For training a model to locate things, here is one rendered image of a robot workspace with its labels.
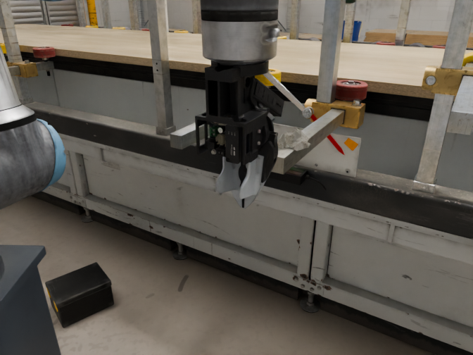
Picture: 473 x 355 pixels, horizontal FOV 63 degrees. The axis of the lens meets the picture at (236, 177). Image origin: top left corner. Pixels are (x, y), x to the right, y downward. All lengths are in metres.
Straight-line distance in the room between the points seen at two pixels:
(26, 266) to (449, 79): 0.93
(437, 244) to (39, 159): 0.91
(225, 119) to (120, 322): 1.23
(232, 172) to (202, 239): 1.13
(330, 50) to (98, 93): 1.11
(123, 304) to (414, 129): 1.22
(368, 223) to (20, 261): 0.82
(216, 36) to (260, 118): 0.11
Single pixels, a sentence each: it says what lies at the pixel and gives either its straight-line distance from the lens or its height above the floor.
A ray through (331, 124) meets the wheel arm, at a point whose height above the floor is 0.85.
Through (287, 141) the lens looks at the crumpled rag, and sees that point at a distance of 0.69.
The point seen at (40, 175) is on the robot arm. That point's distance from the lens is 0.89.
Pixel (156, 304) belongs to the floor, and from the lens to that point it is 1.64.
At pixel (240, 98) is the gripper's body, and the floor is 0.99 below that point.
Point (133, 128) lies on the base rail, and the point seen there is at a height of 0.70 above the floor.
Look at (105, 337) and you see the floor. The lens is 1.56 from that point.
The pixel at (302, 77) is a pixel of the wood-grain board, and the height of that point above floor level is 0.89.
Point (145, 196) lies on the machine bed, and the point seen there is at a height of 0.27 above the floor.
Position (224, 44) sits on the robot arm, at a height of 1.05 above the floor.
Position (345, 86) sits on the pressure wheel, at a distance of 0.98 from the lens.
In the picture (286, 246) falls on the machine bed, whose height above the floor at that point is 0.25.
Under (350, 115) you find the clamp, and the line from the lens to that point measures 0.94.
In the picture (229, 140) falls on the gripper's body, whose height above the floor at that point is 0.94.
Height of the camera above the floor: 1.10
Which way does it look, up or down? 25 degrees down
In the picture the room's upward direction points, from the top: straight up
